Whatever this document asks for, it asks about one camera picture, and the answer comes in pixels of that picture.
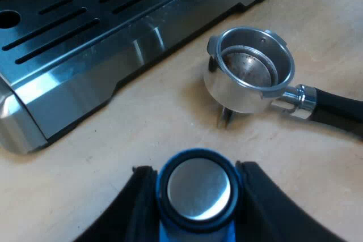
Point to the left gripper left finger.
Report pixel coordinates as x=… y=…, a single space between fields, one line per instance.
x=127 y=210

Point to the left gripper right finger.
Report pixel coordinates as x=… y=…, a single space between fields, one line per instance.
x=263 y=210

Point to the bright blue tamper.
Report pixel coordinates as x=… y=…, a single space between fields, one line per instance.
x=198 y=193

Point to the steel espresso machine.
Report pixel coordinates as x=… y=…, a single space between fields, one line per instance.
x=85 y=55

